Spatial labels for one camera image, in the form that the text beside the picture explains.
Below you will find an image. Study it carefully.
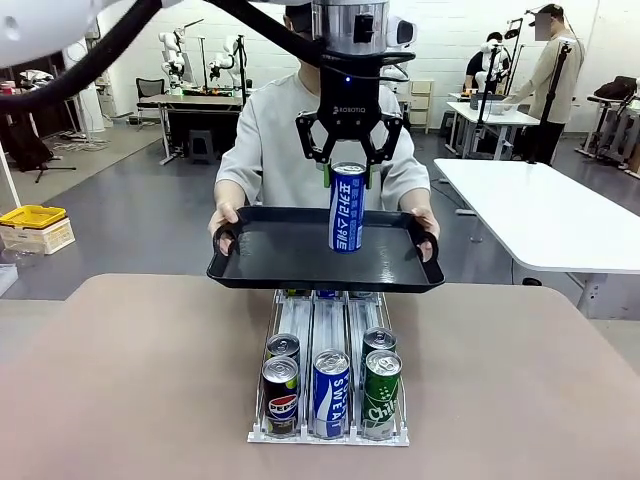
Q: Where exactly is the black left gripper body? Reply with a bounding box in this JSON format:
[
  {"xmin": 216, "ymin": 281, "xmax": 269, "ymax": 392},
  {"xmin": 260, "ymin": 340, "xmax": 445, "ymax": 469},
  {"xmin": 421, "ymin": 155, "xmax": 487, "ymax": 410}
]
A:
[{"xmin": 319, "ymin": 52, "xmax": 383, "ymax": 147}]

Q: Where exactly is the black plastic serving tray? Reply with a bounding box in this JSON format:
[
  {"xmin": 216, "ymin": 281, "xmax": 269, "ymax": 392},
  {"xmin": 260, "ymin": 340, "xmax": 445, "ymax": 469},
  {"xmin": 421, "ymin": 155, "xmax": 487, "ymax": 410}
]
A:
[{"xmin": 206, "ymin": 206, "xmax": 446, "ymax": 295}]

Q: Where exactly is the person in grey sweatshirt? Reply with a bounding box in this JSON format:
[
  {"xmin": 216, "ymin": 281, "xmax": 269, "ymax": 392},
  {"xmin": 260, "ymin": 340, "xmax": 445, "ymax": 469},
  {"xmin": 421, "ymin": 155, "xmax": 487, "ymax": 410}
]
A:
[{"xmin": 214, "ymin": 0, "xmax": 432, "ymax": 214}]

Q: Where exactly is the seated person in black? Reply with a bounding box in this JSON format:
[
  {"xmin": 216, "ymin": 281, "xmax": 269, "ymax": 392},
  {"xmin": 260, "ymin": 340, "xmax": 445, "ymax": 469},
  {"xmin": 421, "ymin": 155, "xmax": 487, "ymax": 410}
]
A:
[{"xmin": 466, "ymin": 32, "xmax": 507, "ymax": 92}]

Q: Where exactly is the person in beige shirt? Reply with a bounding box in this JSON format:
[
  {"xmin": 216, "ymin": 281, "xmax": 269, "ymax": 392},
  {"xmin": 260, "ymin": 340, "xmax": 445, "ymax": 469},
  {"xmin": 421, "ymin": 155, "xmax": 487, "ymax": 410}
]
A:
[{"xmin": 502, "ymin": 3, "xmax": 586, "ymax": 166}]

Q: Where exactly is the person's left hand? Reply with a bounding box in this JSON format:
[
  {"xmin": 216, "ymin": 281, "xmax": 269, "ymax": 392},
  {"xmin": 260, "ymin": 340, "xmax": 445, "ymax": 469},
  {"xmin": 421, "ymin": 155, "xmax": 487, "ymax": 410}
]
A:
[{"xmin": 411, "ymin": 206, "xmax": 442, "ymax": 241}]

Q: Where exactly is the person's right hand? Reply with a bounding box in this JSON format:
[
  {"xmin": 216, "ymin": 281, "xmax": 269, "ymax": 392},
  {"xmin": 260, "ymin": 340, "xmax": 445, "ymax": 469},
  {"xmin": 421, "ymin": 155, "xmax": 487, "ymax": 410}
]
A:
[{"xmin": 207, "ymin": 201, "xmax": 242, "ymax": 235}]

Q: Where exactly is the white drawer cabinet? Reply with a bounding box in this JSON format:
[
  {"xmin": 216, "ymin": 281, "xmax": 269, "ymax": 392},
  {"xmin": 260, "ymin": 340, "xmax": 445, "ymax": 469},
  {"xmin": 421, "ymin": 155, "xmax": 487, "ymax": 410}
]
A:
[{"xmin": 408, "ymin": 78, "xmax": 436, "ymax": 135}]

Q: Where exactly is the black tripod pole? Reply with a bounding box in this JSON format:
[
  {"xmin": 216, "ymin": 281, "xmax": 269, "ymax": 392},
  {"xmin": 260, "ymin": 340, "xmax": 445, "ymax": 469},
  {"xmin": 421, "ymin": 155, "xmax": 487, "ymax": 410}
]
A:
[{"xmin": 233, "ymin": 33, "xmax": 251, "ymax": 117}]

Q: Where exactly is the grey plastic stool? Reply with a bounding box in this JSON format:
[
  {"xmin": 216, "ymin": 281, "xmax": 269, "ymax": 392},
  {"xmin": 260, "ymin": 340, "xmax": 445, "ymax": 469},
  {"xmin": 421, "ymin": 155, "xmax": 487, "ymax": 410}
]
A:
[{"xmin": 188, "ymin": 128, "xmax": 218, "ymax": 165}]

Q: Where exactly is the white background desk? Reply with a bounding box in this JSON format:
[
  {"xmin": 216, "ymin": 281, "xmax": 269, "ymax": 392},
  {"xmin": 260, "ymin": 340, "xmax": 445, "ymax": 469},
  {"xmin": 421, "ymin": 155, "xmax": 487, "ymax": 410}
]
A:
[{"xmin": 444, "ymin": 99, "xmax": 542, "ymax": 162}]

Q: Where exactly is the grey background work table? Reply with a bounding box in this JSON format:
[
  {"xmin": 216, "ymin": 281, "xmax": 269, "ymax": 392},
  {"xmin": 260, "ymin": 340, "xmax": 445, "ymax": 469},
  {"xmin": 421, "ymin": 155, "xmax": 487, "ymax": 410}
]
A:
[{"xmin": 137, "ymin": 88, "xmax": 251, "ymax": 167}]

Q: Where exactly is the black studio light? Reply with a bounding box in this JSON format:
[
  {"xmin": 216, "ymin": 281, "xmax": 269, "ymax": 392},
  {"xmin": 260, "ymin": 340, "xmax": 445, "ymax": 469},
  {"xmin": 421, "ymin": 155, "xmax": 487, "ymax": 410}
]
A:
[{"xmin": 503, "ymin": 17, "xmax": 527, "ymax": 86}]

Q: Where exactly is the black office chair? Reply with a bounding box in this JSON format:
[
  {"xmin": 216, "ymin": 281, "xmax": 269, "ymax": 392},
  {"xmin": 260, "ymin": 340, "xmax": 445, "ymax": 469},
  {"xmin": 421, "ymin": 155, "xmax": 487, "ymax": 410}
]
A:
[{"xmin": 135, "ymin": 76, "xmax": 167, "ymax": 124}]

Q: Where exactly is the large white table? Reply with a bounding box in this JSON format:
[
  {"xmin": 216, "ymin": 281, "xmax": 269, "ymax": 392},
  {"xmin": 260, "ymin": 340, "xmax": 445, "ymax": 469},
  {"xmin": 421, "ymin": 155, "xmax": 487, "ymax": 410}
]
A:
[{"xmin": 432, "ymin": 157, "xmax": 640, "ymax": 321}]

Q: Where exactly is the white can dispenser rack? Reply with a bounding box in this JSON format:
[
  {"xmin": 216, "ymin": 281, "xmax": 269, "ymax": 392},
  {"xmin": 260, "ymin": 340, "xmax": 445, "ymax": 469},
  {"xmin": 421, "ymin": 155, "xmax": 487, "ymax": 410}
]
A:
[{"xmin": 247, "ymin": 288, "xmax": 411, "ymax": 446}]

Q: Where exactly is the metal equipment cart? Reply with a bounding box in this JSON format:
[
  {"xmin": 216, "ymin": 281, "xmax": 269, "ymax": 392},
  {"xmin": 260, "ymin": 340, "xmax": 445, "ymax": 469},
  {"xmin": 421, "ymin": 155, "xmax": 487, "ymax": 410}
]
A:
[{"xmin": 574, "ymin": 92, "xmax": 640, "ymax": 179}]

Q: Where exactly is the black bag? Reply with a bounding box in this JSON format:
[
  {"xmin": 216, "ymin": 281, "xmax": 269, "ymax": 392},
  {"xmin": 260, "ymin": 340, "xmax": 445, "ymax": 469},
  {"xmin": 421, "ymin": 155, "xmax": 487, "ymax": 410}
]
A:
[{"xmin": 593, "ymin": 74, "xmax": 640, "ymax": 100}]

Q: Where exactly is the white storage box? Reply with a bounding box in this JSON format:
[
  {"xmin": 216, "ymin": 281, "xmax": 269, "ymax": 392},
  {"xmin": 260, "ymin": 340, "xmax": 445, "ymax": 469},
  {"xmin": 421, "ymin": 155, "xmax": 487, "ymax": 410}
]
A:
[{"xmin": 0, "ymin": 217, "xmax": 77, "ymax": 257}]

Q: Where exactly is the yellow plastic crate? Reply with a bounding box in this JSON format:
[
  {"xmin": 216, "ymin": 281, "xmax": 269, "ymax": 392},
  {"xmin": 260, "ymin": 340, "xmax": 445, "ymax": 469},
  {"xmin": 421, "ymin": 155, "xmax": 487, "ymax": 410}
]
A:
[{"xmin": 0, "ymin": 204, "xmax": 68, "ymax": 232}]

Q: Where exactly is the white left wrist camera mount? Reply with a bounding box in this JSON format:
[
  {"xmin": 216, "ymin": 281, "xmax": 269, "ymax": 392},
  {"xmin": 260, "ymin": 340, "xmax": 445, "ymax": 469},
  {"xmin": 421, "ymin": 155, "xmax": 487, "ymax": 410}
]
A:
[{"xmin": 385, "ymin": 14, "xmax": 419, "ymax": 49}]

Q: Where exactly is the black camera tripod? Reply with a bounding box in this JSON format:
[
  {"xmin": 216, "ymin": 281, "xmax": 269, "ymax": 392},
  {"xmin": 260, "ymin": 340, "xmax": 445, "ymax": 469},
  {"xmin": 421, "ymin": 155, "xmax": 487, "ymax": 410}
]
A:
[
  {"xmin": 528, "ymin": 42, "xmax": 575, "ymax": 166},
  {"xmin": 472, "ymin": 44, "xmax": 504, "ymax": 156}
]

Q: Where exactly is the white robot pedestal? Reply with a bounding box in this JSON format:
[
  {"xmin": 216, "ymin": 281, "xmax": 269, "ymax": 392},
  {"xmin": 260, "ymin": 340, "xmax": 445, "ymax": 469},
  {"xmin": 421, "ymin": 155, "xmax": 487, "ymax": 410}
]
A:
[{"xmin": 62, "ymin": 42, "xmax": 107, "ymax": 134}]

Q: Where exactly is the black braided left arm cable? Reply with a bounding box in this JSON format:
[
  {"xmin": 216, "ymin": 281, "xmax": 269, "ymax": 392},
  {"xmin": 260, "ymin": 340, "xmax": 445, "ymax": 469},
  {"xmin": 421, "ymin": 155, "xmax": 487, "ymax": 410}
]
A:
[{"xmin": 0, "ymin": 0, "xmax": 326, "ymax": 112}]

